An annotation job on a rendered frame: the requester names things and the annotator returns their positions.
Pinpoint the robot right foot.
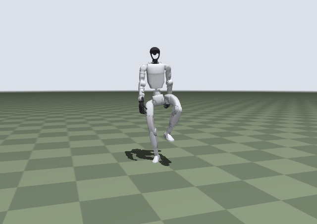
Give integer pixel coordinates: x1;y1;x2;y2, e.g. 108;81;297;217
152;155;160;163

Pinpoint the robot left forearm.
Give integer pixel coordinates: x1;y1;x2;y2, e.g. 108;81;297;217
167;85;172;94

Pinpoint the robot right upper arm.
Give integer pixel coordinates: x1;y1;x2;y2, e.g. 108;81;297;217
139;65;147;87

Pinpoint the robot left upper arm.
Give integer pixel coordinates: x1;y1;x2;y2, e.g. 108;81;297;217
164;64;173;86

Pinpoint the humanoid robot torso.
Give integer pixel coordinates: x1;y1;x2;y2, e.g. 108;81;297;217
146;62;165;106

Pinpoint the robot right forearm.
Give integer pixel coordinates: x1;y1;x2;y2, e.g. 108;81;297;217
138;81;145;101

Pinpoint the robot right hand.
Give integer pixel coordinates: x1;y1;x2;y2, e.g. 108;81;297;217
139;97;147;114

